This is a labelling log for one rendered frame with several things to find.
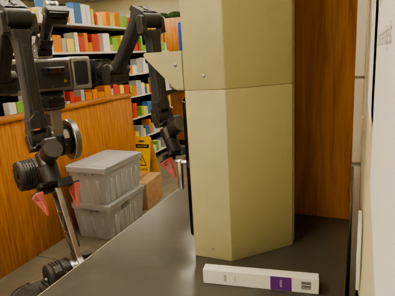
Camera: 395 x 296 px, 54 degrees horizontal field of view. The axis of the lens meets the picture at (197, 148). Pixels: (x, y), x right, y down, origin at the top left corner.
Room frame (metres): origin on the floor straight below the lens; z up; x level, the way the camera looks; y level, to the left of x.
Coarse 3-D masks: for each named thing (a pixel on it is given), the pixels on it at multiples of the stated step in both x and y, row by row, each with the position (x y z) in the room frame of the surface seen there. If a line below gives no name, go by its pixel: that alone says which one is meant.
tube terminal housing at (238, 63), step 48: (192, 0) 0.98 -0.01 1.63; (240, 0) 0.97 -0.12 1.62; (288, 0) 1.02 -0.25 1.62; (192, 48) 0.99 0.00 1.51; (240, 48) 0.97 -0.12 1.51; (288, 48) 1.02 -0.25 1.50; (192, 96) 0.99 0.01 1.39; (240, 96) 0.97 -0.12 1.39; (288, 96) 1.02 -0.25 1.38; (192, 144) 0.99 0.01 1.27; (240, 144) 0.97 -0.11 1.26; (288, 144) 1.02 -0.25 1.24; (192, 192) 1.00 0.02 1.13; (240, 192) 0.97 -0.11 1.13; (288, 192) 1.02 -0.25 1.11; (240, 240) 0.97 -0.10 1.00; (288, 240) 1.02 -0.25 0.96
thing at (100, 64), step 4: (96, 60) 1.91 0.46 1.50; (100, 60) 1.91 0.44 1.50; (104, 60) 1.92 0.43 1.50; (108, 60) 1.94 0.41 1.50; (96, 64) 1.90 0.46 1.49; (100, 64) 1.89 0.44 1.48; (104, 64) 1.89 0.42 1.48; (108, 64) 1.86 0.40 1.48; (96, 68) 1.88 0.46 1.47; (100, 68) 1.87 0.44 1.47; (104, 68) 1.85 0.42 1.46; (96, 72) 1.88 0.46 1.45; (100, 72) 1.87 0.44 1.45; (96, 76) 1.89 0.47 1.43; (100, 76) 1.87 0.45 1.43; (96, 80) 1.89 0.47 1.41; (100, 80) 1.90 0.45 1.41; (96, 84) 1.90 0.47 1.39
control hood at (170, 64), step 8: (144, 56) 1.04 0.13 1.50; (152, 56) 1.03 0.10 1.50; (160, 56) 1.02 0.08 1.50; (168, 56) 1.01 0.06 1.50; (176, 56) 1.01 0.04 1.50; (152, 64) 1.03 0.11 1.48; (160, 64) 1.02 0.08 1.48; (168, 64) 1.02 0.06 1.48; (176, 64) 1.01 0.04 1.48; (160, 72) 1.02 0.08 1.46; (168, 72) 1.02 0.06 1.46; (176, 72) 1.01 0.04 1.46; (168, 80) 1.02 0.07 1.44; (176, 80) 1.01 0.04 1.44; (184, 80) 1.00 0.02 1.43; (176, 88) 1.01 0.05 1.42; (184, 88) 1.00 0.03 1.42
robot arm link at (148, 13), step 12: (132, 12) 1.61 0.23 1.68; (144, 12) 1.57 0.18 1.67; (156, 12) 1.60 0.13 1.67; (132, 24) 1.64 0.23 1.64; (156, 24) 1.58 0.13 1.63; (132, 36) 1.66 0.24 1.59; (120, 48) 1.72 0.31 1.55; (132, 48) 1.71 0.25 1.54; (120, 60) 1.74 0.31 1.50; (108, 72) 1.78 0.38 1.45; (120, 72) 1.78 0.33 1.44; (108, 84) 1.79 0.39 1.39
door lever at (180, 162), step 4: (176, 160) 1.07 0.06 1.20; (180, 160) 1.06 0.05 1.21; (184, 160) 1.06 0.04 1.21; (180, 164) 1.06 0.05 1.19; (180, 168) 1.06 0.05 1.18; (180, 172) 1.06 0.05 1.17; (180, 176) 1.06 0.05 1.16; (180, 180) 1.06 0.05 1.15; (180, 184) 1.06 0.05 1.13; (184, 184) 1.07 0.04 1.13; (180, 188) 1.06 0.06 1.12; (184, 188) 1.07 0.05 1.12
